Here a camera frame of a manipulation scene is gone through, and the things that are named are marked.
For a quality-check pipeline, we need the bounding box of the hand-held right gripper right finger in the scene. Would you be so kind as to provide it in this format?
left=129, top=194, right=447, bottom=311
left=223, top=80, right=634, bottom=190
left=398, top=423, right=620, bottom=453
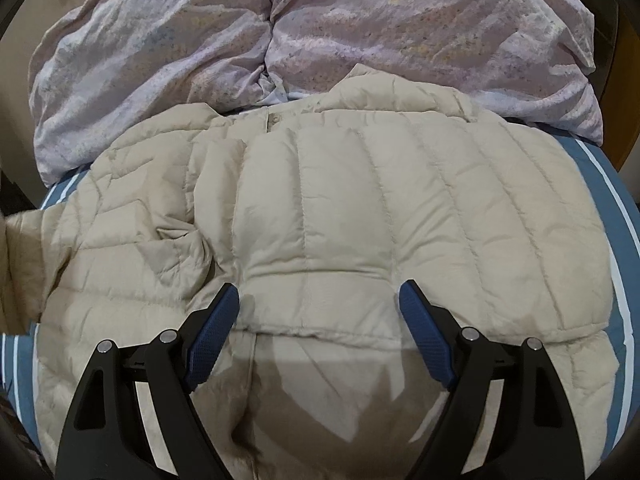
left=398, top=279, right=583, bottom=480

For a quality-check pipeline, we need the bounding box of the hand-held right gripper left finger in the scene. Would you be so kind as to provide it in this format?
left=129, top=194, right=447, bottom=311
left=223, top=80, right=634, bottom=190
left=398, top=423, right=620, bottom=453
left=55, top=282, right=241, bottom=480

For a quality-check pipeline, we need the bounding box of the beige puffer jacket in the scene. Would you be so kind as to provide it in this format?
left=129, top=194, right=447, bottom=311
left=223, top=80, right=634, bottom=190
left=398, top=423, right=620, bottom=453
left=30, top=64, right=626, bottom=480

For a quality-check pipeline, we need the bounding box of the blue white-striped bed sheet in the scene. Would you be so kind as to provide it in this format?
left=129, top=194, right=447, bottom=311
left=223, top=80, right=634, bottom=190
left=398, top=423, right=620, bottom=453
left=0, top=130, right=640, bottom=461

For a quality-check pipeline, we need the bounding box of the lilac floral duvet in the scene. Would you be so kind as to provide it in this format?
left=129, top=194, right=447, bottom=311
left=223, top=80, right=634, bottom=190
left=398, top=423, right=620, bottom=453
left=30, top=0, right=603, bottom=188

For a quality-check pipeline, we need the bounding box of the wooden bed frame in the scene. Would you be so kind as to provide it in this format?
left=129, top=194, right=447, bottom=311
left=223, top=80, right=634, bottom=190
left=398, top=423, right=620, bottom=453
left=547, top=0, right=640, bottom=161

